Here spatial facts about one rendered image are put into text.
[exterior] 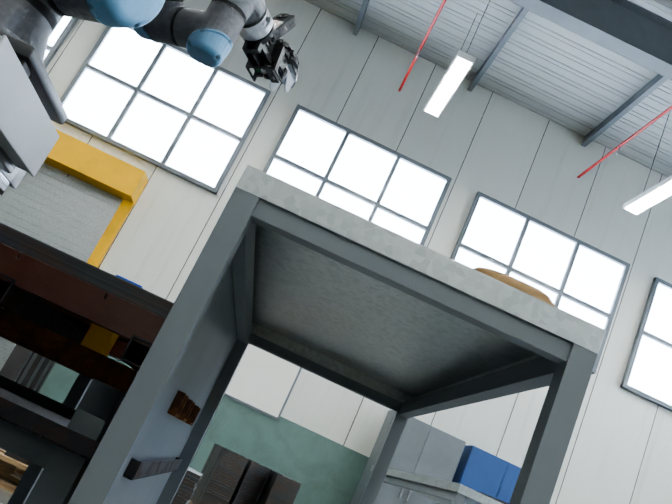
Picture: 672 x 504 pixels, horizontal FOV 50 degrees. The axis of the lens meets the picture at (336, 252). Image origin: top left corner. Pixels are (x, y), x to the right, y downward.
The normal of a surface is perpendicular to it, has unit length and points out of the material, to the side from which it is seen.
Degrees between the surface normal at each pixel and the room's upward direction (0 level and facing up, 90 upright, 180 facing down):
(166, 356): 90
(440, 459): 90
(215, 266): 90
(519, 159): 90
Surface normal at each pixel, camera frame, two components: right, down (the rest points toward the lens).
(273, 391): 0.15, -0.26
